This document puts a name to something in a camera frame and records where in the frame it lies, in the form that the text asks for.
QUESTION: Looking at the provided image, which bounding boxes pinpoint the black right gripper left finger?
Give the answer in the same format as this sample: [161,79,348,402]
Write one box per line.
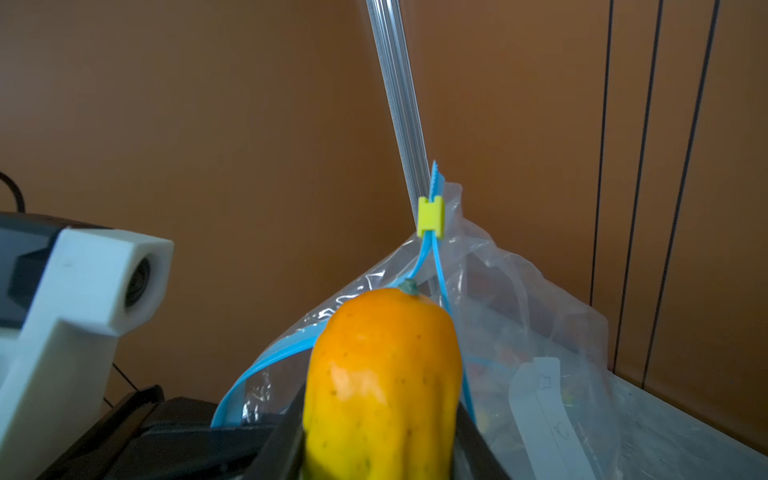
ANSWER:
[242,385,306,480]

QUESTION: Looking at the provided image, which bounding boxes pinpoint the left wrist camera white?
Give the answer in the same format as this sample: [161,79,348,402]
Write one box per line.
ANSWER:
[1,228,174,479]

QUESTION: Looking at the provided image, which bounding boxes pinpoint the clear zip-top bag blue zipper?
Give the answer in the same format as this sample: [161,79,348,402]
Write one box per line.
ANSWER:
[212,172,622,479]

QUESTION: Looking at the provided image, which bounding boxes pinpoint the orange yellow mango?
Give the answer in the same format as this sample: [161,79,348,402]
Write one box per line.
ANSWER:
[301,288,462,479]

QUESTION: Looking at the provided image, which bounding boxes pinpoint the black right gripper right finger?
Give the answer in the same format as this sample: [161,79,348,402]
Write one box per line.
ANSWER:
[452,403,510,480]

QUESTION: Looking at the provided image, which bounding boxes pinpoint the aluminium corner post left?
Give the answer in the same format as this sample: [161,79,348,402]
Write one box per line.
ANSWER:
[366,0,430,212]

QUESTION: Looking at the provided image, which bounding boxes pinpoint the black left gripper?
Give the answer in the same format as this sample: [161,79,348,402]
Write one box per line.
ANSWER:
[38,385,282,479]

